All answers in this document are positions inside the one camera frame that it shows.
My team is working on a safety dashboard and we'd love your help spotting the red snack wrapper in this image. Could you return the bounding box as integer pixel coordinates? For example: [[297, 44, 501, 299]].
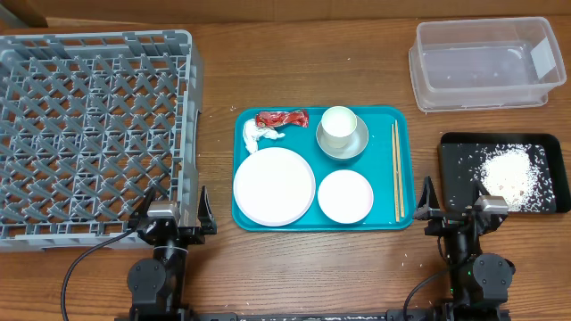
[[254, 110, 309, 128]]

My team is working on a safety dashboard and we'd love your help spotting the large white plate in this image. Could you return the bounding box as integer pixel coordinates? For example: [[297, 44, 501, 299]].
[[233, 147, 317, 227]]

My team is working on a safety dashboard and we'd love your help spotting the left wooden chopstick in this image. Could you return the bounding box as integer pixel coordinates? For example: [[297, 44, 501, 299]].
[[391, 124, 401, 223]]

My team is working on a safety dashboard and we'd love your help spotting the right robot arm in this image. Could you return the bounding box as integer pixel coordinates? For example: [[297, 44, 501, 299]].
[[402, 177, 516, 321]]

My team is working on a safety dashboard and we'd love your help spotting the clear plastic container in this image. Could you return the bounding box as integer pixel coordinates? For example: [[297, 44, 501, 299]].
[[409, 17, 567, 112]]

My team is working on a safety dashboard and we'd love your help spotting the teal plastic tray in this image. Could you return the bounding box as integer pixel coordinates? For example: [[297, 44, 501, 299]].
[[232, 106, 416, 232]]

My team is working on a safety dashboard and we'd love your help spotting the right wooden chopstick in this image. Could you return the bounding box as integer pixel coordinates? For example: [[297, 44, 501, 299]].
[[394, 120, 405, 218]]

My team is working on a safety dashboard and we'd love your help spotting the black plastic tray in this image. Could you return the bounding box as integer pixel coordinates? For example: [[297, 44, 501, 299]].
[[438, 132, 570, 214]]

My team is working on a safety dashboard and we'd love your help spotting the wooden chopstick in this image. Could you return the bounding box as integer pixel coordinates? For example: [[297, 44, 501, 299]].
[[391, 124, 401, 223], [394, 120, 405, 218]]

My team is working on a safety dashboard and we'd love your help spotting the white paper cup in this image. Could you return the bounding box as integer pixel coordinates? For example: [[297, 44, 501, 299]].
[[320, 106, 357, 148]]

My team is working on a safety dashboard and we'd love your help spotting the grey dishwasher rack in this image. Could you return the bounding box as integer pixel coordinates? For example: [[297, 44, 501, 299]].
[[1, 29, 203, 252]]

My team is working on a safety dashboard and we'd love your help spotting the pile of white rice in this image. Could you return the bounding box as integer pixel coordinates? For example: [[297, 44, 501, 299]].
[[478, 144, 542, 212]]

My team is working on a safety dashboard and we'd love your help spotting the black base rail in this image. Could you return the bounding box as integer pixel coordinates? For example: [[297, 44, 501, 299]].
[[116, 309, 511, 321]]

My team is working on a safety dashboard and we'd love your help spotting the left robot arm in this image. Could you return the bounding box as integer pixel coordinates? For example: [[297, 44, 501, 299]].
[[127, 187, 217, 320]]

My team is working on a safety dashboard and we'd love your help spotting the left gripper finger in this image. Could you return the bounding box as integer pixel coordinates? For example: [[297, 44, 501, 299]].
[[128, 187, 156, 223], [197, 185, 216, 227]]

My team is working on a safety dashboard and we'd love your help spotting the grey-green bowl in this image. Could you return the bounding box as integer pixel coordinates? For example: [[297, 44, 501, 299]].
[[316, 116, 369, 161]]

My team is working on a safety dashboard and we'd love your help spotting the crumpled white tissue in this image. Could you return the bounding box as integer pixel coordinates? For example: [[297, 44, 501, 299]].
[[243, 119, 285, 153]]

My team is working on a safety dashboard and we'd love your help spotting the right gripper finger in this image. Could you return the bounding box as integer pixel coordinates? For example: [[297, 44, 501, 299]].
[[473, 179, 490, 205], [415, 176, 440, 218]]

